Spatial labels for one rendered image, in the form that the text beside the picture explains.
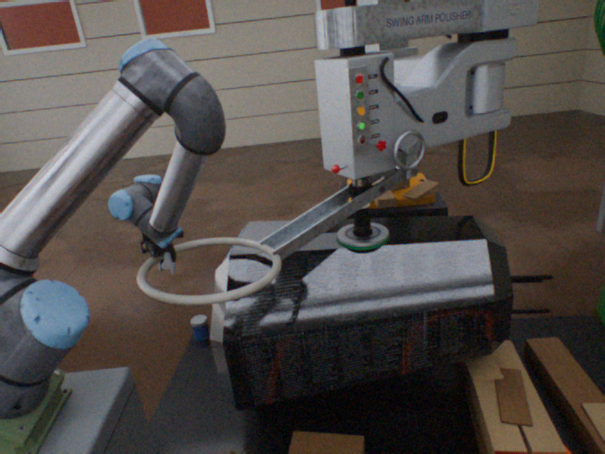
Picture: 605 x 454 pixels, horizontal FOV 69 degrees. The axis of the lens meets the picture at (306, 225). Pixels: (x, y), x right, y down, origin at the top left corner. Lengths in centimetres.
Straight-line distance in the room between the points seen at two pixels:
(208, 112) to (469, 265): 119
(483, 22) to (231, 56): 629
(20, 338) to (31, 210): 27
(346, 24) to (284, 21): 629
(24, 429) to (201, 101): 83
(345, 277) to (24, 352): 111
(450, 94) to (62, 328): 152
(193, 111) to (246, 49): 687
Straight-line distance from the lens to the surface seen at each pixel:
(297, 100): 789
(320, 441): 202
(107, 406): 132
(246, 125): 799
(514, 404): 205
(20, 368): 116
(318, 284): 176
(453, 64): 188
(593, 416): 227
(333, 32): 157
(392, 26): 165
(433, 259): 180
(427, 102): 179
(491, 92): 207
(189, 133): 104
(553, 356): 254
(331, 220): 166
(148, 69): 105
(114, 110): 105
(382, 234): 182
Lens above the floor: 166
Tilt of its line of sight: 23 degrees down
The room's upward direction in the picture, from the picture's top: 6 degrees counter-clockwise
